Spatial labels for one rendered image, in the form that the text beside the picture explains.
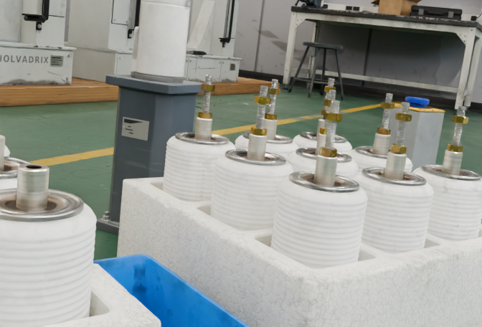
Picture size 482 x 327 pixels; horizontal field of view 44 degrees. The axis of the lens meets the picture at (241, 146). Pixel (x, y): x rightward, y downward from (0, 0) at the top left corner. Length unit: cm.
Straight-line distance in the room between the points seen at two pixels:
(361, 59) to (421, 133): 509
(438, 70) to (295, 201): 537
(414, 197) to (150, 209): 33
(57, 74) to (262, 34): 376
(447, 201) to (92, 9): 291
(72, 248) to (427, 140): 73
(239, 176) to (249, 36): 590
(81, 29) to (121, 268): 287
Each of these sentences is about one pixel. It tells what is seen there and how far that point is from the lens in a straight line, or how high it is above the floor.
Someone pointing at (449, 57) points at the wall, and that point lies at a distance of 594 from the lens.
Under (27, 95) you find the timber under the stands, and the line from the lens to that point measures 283.
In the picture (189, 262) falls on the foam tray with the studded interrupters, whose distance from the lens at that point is 72.
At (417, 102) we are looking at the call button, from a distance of 105.
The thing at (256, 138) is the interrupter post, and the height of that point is 28.
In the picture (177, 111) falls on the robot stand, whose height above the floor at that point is 25.
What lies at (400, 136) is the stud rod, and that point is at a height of 30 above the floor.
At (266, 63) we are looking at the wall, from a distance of 647.
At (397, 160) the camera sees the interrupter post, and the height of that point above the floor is 27.
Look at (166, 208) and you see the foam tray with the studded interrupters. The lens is 76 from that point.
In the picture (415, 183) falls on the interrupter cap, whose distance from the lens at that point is 71.
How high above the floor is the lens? 39
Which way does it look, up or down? 10 degrees down
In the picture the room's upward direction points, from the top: 7 degrees clockwise
